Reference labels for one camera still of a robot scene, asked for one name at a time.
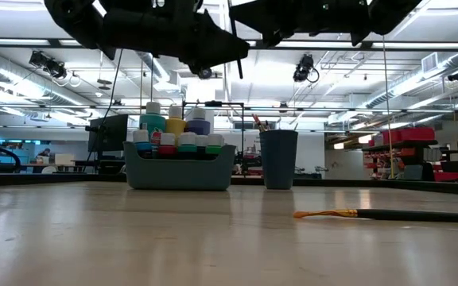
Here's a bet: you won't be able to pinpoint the large yellow paint bottle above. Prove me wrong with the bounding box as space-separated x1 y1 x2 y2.
165 105 187 136

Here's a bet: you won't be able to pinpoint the grey-blue plastic caddy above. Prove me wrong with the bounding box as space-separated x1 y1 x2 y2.
122 141 237 191

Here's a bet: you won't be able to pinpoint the black overhead frame beam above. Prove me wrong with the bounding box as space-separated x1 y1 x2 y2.
0 37 458 52

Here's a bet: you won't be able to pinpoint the paint bottles in bin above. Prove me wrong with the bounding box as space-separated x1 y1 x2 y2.
180 100 246 176

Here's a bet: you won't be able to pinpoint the black aluminium rig frame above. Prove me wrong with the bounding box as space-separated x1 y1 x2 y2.
0 171 458 196

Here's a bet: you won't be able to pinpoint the dark blue-grey cup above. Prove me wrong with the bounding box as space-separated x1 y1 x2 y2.
258 129 299 191

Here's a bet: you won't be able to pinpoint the small maroon paint bottle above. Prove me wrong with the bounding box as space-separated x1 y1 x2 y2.
157 132 177 157

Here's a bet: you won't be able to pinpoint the black overhead camera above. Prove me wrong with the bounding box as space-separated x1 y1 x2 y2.
292 54 320 83

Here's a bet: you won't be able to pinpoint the small blue paint bottle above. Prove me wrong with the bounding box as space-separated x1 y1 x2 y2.
132 129 153 158

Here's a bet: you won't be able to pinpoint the black paintbrush orange bristles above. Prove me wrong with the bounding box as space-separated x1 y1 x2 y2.
292 208 458 224

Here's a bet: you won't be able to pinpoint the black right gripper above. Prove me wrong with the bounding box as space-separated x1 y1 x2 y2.
228 0 373 48

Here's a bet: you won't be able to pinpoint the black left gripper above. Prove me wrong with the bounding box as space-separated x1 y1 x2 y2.
102 0 250 67

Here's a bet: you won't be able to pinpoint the red storage bin shelf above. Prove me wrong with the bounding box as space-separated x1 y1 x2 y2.
362 126 458 184

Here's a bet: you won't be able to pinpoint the black monitor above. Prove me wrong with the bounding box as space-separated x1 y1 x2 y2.
87 114 130 153

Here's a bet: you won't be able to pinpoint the small dark teal paint bottle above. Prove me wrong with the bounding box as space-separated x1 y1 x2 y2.
195 134 209 156

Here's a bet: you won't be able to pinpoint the small green paint bottle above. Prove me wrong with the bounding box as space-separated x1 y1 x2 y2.
206 133 225 156

